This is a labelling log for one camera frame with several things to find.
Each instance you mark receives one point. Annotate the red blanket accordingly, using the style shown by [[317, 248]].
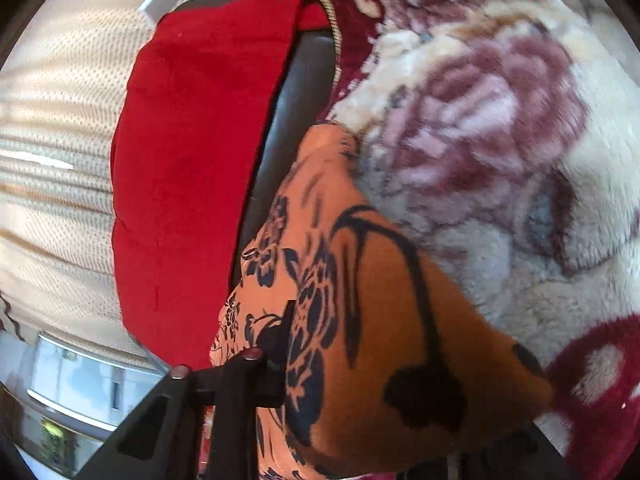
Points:
[[190, 160]]

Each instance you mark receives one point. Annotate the orange floral garment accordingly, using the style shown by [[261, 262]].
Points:
[[380, 310]]

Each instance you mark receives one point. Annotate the floral plush blanket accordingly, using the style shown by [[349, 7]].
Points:
[[500, 110]]

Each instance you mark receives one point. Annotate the dark brown leather sofa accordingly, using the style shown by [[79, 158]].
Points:
[[295, 90]]

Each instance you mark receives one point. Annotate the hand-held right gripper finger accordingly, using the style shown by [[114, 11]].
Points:
[[240, 385]]

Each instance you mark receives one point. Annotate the beige dotted curtain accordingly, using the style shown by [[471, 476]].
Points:
[[60, 210]]

